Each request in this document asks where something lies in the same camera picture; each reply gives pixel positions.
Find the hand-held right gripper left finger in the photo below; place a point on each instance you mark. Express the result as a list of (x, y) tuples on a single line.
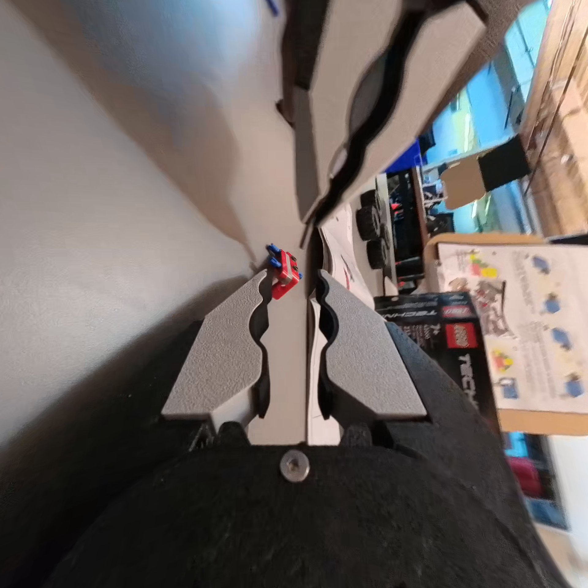
[(216, 367)]

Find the grey desk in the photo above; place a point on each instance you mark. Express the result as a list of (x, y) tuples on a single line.
[(92, 229)]

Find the white instruction booklet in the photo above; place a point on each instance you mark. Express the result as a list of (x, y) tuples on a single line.
[(340, 257)]

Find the blue storage bin white tag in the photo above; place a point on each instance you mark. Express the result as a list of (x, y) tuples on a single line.
[(406, 158)]

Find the black toy tire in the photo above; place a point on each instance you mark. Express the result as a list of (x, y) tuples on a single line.
[(387, 236), (377, 253), (368, 198), (367, 223)]

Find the red blue toy brick assembly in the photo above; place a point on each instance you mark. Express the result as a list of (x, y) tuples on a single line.
[(285, 271)]

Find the dark red cylinder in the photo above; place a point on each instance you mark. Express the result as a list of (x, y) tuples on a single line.
[(523, 477)]

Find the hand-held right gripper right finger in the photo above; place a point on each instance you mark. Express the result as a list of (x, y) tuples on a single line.
[(372, 367)]

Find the small blue toy pin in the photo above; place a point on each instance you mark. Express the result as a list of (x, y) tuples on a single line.
[(272, 7)]

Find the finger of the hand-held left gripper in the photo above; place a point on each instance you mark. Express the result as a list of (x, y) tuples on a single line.
[(330, 92), (427, 82)]

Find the instruction sheet on clipboard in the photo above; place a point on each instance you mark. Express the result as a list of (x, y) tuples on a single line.
[(542, 422)]

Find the black toy set box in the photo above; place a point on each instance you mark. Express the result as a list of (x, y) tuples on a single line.
[(459, 349)]

